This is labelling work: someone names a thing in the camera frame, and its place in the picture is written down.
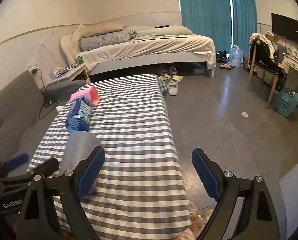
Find grey plastic cup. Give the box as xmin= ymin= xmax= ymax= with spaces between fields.
xmin=59 ymin=131 xmax=106 ymax=199

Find blue plastic bottle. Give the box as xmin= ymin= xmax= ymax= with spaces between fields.
xmin=66 ymin=97 xmax=93 ymax=133

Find pink box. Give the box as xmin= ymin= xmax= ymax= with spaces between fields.
xmin=70 ymin=87 xmax=100 ymax=106

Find white bedside table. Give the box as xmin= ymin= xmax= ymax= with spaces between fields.
xmin=46 ymin=63 xmax=90 ymax=87

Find white paper scrap on floor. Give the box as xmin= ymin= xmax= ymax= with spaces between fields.
xmin=241 ymin=112 xmax=249 ymax=118

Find green can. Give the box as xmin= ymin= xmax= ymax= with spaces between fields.
xmin=77 ymin=56 xmax=84 ymax=64

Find teal laundry basket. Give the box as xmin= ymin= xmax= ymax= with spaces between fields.
xmin=273 ymin=87 xmax=298 ymax=118

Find grey checkered pillow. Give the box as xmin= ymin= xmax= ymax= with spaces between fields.
xmin=80 ymin=29 xmax=137 ymax=51

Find beige pillow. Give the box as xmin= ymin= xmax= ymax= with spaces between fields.
xmin=73 ymin=22 xmax=127 ymax=38

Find white slipper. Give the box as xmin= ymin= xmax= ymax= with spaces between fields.
xmin=169 ymin=82 xmax=178 ymax=96

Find white sneakers by curtain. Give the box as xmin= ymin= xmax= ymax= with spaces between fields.
xmin=219 ymin=62 xmax=235 ymax=69

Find wooden chair with clothes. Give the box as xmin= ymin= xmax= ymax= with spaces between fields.
xmin=246 ymin=33 xmax=288 ymax=108

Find green slipper pair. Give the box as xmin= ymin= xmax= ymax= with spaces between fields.
xmin=159 ymin=73 xmax=184 ymax=83

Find large water jug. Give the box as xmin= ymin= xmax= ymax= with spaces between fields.
xmin=229 ymin=45 xmax=242 ymax=67

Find light green blanket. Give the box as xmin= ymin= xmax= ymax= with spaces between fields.
xmin=124 ymin=25 xmax=193 ymax=40

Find bed with cream sheet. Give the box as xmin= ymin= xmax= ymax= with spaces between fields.
xmin=60 ymin=33 xmax=216 ymax=72

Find black television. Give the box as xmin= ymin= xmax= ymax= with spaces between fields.
xmin=271 ymin=13 xmax=298 ymax=43

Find teal right curtain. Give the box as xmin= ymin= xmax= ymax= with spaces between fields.
xmin=232 ymin=0 xmax=257 ymax=55

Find teal curtain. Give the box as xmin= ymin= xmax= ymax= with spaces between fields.
xmin=180 ymin=0 xmax=232 ymax=51
xmin=232 ymin=0 xmax=257 ymax=55

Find teal left curtain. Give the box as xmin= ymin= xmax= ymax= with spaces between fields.
xmin=180 ymin=0 xmax=232 ymax=51

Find black power cable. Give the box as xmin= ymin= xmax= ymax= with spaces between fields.
xmin=35 ymin=68 xmax=62 ymax=120

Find wall power socket with plug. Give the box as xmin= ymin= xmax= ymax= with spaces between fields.
xmin=27 ymin=64 xmax=38 ymax=75

